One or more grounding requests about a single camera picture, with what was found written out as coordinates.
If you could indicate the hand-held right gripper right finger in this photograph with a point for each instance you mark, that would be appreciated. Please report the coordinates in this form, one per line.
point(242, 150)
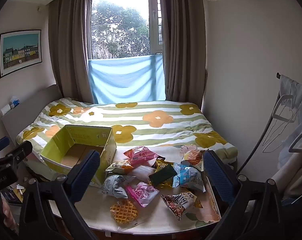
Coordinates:
point(217, 177)

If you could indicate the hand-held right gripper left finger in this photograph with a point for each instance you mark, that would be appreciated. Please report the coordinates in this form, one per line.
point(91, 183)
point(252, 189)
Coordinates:
point(84, 177)

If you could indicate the light blue snack packet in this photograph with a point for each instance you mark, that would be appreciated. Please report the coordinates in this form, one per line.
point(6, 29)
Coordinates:
point(188, 177)

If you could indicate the grey white snack packet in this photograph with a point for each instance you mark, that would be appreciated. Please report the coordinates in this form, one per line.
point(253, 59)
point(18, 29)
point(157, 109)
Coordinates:
point(113, 186)

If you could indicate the orange snack bag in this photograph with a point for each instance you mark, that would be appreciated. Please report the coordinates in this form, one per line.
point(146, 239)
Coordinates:
point(193, 157)

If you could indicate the white orange snack packet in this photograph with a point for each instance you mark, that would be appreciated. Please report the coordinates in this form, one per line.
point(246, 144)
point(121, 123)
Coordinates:
point(118, 166)

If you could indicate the green cardboard box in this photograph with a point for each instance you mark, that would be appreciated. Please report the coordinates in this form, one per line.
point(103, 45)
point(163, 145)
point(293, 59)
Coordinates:
point(66, 140)

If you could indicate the brown red snack packet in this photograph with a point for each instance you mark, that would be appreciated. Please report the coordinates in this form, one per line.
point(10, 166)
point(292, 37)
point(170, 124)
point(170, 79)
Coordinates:
point(178, 203)

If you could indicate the waffle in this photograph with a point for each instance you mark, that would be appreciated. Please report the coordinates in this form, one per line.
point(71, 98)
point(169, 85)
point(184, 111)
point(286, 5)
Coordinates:
point(123, 211)

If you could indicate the dark green snack packet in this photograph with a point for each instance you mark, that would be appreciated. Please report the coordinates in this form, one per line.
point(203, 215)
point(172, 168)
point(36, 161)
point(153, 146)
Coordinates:
point(163, 176)

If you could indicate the yellow snack packet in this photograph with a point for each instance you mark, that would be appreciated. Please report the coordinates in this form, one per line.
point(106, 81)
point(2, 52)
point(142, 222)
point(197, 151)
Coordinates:
point(161, 165)

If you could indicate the white small box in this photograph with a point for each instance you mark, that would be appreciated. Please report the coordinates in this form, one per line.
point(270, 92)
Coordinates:
point(142, 173)

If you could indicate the pink orange snack packet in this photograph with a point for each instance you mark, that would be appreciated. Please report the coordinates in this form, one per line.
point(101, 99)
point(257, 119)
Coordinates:
point(139, 155)

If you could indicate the person's left hand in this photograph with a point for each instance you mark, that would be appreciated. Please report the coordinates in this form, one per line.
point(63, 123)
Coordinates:
point(9, 216)

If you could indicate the stack of books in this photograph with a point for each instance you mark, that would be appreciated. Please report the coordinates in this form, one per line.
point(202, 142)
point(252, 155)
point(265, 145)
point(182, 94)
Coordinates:
point(13, 195)

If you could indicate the white tissue pack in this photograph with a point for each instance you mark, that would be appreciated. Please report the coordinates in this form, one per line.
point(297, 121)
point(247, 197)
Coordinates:
point(5, 110)

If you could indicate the grey bed headboard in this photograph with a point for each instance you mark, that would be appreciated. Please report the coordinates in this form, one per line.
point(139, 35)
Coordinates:
point(28, 110)

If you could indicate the blue white pack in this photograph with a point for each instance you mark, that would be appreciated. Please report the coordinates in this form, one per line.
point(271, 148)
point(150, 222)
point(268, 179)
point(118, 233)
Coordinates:
point(14, 102)

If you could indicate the white table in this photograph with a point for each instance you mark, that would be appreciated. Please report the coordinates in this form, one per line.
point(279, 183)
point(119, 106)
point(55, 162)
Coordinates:
point(111, 232)

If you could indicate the flowered striped blanket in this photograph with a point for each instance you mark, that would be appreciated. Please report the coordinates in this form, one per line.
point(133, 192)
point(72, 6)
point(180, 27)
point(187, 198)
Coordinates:
point(166, 130)

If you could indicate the cream floral tablecloth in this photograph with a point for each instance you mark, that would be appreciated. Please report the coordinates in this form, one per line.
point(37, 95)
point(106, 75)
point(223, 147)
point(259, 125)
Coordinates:
point(153, 217)

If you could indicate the cream hanging garment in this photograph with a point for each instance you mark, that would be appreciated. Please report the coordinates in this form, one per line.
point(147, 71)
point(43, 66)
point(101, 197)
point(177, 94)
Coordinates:
point(301, 170)

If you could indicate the white plastic hanger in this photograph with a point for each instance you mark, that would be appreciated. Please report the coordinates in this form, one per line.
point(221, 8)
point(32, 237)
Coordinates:
point(278, 105)

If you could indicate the framed picture of houses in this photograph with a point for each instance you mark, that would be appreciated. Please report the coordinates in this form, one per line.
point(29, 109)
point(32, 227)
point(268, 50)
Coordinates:
point(21, 52)

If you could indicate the light blue cloth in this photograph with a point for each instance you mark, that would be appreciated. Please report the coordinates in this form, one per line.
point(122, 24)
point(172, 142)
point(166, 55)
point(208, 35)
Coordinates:
point(126, 80)

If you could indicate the brown curtain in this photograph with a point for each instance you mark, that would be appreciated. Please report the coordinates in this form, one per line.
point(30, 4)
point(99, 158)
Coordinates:
point(186, 55)
point(68, 55)

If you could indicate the grey hanging garment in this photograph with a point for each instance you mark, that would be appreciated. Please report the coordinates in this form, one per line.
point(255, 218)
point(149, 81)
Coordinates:
point(294, 87)

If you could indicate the window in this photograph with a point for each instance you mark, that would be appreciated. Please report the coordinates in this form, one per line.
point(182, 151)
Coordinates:
point(121, 25)

